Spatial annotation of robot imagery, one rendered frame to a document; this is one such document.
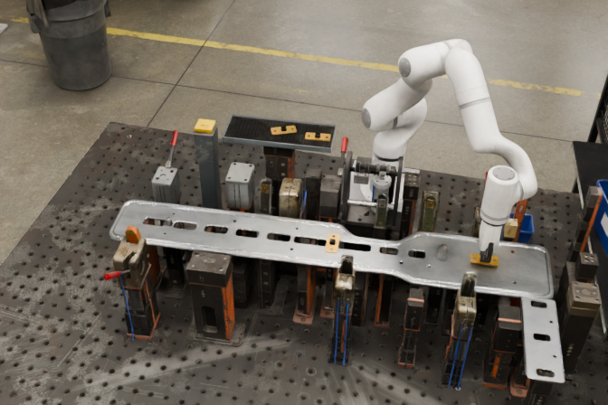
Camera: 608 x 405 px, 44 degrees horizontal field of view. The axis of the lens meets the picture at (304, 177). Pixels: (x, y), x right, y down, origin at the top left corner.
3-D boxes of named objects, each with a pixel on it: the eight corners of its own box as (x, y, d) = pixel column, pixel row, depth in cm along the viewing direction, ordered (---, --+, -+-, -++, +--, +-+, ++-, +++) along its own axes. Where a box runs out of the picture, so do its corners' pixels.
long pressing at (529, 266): (102, 245, 237) (101, 241, 236) (127, 198, 254) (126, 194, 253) (555, 303, 220) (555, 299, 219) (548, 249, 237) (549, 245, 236)
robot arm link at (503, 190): (502, 194, 221) (475, 203, 218) (510, 159, 213) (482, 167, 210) (519, 212, 215) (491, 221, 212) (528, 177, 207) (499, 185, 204)
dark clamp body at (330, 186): (310, 276, 267) (312, 193, 242) (316, 249, 277) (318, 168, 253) (340, 279, 266) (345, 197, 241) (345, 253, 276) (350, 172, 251)
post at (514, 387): (510, 396, 229) (528, 335, 211) (508, 366, 237) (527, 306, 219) (531, 399, 228) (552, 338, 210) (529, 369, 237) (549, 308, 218)
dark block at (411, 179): (393, 275, 267) (403, 184, 240) (394, 261, 272) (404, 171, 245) (406, 277, 266) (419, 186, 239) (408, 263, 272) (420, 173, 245)
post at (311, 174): (303, 262, 272) (304, 176, 246) (306, 252, 275) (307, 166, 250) (318, 264, 271) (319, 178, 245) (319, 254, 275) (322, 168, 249)
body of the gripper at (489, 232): (481, 201, 222) (475, 229, 230) (481, 224, 215) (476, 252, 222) (507, 203, 222) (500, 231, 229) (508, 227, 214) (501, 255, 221)
